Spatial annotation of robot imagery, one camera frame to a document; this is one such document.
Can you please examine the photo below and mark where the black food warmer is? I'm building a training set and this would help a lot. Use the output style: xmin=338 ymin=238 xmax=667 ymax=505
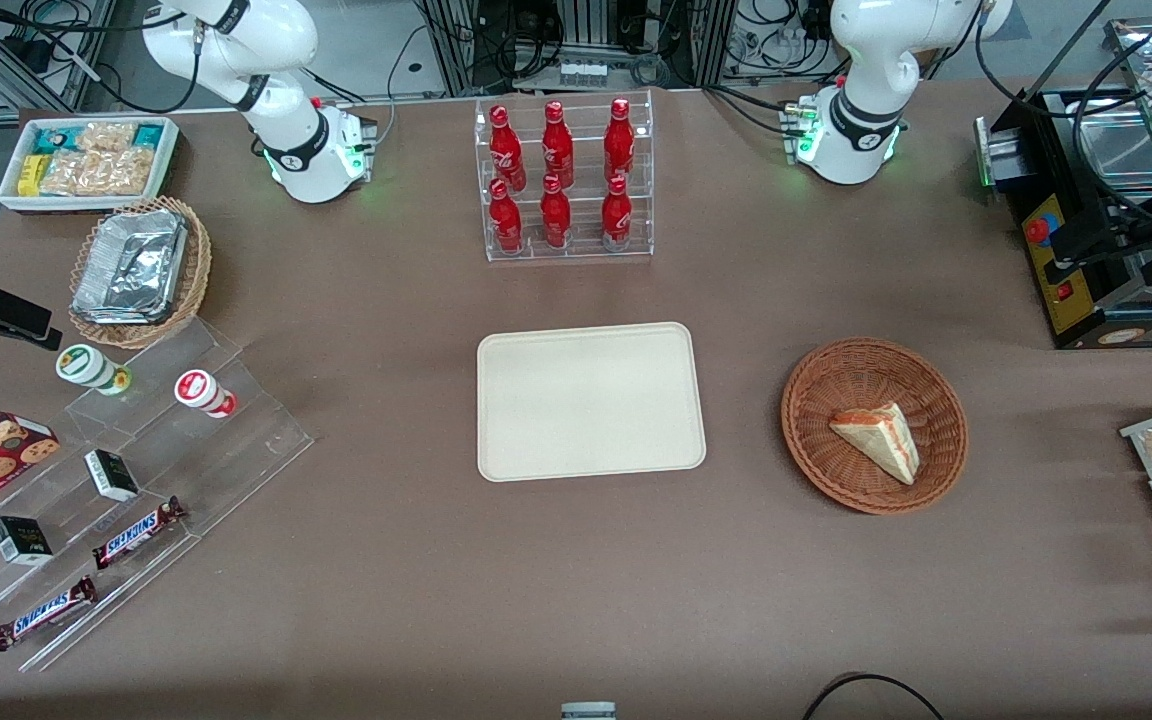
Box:
xmin=974 ymin=18 xmax=1152 ymax=350

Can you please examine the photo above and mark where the small black box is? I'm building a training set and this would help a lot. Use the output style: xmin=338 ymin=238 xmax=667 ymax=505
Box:
xmin=83 ymin=449 xmax=141 ymax=503
xmin=0 ymin=515 xmax=55 ymax=567

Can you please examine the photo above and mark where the red cola bottle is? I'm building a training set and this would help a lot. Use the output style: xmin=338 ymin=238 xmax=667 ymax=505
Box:
xmin=600 ymin=175 xmax=634 ymax=252
xmin=539 ymin=174 xmax=574 ymax=250
xmin=488 ymin=179 xmax=524 ymax=254
xmin=489 ymin=105 xmax=528 ymax=193
xmin=603 ymin=98 xmax=637 ymax=184
xmin=542 ymin=101 xmax=576 ymax=190

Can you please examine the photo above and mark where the clear acrylic bottle rack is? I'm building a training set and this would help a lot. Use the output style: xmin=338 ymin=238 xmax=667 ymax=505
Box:
xmin=474 ymin=90 xmax=656 ymax=264

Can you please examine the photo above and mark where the Snickers bar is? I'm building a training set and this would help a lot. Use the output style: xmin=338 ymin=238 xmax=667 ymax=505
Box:
xmin=0 ymin=575 xmax=99 ymax=653
xmin=91 ymin=496 xmax=187 ymax=571

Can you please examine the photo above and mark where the aluminium frame rack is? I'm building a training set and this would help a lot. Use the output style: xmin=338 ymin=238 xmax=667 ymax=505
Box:
xmin=414 ymin=0 xmax=739 ymax=98

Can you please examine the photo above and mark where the red lid yogurt cup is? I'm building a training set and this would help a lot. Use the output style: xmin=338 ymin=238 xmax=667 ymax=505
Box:
xmin=173 ymin=369 xmax=238 ymax=420

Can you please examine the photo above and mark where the large round wicker basket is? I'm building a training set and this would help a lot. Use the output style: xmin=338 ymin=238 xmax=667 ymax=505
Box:
xmin=781 ymin=338 xmax=969 ymax=516

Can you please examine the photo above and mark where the clear cracker pack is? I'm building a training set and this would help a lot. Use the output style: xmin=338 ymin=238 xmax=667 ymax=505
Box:
xmin=40 ymin=147 xmax=155 ymax=197
xmin=75 ymin=121 xmax=138 ymax=153

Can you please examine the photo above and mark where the black table cable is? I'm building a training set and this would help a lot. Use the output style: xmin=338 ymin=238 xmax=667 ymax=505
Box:
xmin=800 ymin=672 xmax=948 ymax=720

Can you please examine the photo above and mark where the beige plastic tray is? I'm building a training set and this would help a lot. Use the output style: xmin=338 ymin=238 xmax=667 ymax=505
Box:
xmin=477 ymin=322 xmax=708 ymax=484

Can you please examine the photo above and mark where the triangular sandwich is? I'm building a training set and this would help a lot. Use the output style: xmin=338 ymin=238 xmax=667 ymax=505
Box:
xmin=829 ymin=402 xmax=922 ymax=487

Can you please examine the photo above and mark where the black camera clamp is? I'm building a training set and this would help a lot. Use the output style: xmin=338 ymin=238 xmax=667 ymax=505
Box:
xmin=0 ymin=267 xmax=64 ymax=352

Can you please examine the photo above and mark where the small wicker basket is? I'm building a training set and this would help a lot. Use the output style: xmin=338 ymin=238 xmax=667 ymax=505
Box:
xmin=68 ymin=196 xmax=213 ymax=350

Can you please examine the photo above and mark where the aluminium foil container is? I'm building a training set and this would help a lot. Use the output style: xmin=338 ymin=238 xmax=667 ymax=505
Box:
xmin=72 ymin=209 xmax=189 ymax=327

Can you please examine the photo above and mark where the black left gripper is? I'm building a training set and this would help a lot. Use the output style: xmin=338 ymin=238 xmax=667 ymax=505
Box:
xmin=1048 ymin=205 xmax=1152 ymax=276

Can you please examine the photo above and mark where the green lid yogurt cup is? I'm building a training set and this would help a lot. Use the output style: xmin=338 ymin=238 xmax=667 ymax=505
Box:
xmin=55 ymin=343 xmax=131 ymax=397

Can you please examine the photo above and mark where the clear acrylic step display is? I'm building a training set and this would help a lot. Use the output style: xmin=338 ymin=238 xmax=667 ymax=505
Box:
xmin=0 ymin=317 xmax=316 ymax=674

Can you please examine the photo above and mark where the white snack bin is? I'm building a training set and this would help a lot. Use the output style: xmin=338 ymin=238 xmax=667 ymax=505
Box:
xmin=0 ymin=116 xmax=181 ymax=215

